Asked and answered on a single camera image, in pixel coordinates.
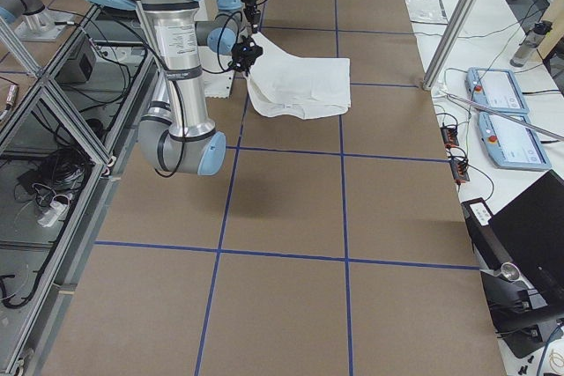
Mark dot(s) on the clear plastic document sleeve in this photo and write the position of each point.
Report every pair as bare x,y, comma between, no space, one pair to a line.
427,12

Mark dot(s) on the black laptop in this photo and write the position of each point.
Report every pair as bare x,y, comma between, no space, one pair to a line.
521,246

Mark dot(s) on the metal rod with green tip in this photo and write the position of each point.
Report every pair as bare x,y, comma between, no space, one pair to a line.
507,117

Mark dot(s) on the orange black adapter box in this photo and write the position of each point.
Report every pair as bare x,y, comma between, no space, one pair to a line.
449,136

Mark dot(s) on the grey water bottle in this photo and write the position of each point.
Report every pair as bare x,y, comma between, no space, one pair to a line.
530,43

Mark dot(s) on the lower blue teach pendant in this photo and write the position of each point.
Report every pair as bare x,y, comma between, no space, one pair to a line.
511,145

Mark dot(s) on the blue teach pendant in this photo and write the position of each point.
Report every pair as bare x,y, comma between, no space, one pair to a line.
497,89
511,145

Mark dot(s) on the upper blue teach pendant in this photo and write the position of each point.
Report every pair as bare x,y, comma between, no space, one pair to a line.
497,89

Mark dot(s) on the aluminium extrusion frame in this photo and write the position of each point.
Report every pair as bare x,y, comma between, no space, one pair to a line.
71,134

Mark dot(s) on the aluminium frame post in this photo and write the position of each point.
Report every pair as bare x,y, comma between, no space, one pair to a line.
448,40

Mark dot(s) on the white power strip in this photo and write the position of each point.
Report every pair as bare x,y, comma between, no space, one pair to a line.
54,211

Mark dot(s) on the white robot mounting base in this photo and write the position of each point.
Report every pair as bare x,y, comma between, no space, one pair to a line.
217,84

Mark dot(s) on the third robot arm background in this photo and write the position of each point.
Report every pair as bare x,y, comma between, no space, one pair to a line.
36,21

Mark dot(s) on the white long-sleeve printed shirt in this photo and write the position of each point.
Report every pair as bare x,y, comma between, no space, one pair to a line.
303,87

